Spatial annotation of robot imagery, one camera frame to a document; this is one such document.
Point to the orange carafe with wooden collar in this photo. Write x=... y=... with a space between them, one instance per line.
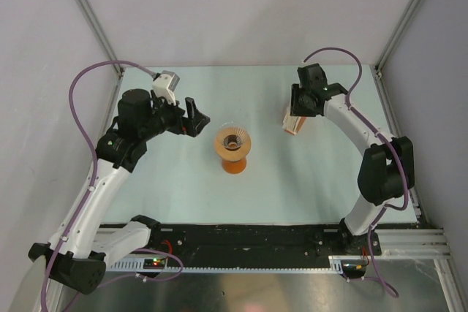
x=233 y=161

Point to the right grey frame post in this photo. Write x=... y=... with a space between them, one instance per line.
x=407 y=16

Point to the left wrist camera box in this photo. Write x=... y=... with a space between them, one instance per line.
x=164 y=85

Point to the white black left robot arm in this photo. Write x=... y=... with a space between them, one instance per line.
x=74 y=257

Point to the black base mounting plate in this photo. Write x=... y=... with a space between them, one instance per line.
x=260 y=246

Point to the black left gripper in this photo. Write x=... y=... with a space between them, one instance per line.
x=193 y=125

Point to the orange coffee filter package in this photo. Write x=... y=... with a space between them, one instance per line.
x=292 y=124

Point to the white slotted cable duct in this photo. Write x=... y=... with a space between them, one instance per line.
x=135 y=264

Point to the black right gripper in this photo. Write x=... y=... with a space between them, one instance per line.
x=295 y=109

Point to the grey aluminium frame rail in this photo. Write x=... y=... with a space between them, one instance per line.
x=96 y=28

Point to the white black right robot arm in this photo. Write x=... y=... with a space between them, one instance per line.
x=387 y=171

